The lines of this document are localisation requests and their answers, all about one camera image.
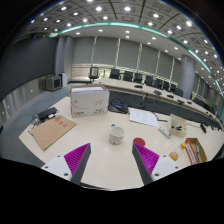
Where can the long curved conference desk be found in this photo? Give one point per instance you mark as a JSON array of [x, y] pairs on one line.
[[163, 101]]

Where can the clear plastic bottle yellow cap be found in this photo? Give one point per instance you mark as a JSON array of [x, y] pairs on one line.
[[177, 152]]

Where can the black power adapter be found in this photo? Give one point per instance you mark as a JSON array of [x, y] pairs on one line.
[[46, 113]]

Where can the white paper sheets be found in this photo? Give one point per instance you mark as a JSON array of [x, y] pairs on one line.
[[142, 117]]

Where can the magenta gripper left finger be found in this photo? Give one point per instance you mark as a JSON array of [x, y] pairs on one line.
[[70, 166]]

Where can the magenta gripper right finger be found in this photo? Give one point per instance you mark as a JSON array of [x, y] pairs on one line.
[[151, 166]]

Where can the white remote control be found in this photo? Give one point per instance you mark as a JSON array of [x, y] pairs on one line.
[[165, 132]]

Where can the white ceramic mug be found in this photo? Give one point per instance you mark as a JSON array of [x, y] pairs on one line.
[[116, 135]]

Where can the white cardboard box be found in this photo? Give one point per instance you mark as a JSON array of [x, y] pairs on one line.
[[89, 100]]

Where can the red round coaster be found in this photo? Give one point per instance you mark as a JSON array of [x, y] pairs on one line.
[[139, 141]]

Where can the brown paper envelope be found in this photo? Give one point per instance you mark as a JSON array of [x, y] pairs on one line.
[[50, 131]]

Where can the black mesh office chair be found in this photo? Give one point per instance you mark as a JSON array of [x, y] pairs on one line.
[[94, 73]]

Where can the small white open box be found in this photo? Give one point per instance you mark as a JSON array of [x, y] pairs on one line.
[[177, 126]]

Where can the black bag behind box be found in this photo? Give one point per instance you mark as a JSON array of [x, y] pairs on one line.
[[118, 107]]

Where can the brown cardboard box with items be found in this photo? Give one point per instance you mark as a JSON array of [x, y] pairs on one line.
[[195, 151]]

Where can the grey cabinet with monitor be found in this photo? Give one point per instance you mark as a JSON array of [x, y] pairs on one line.
[[53, 83]]

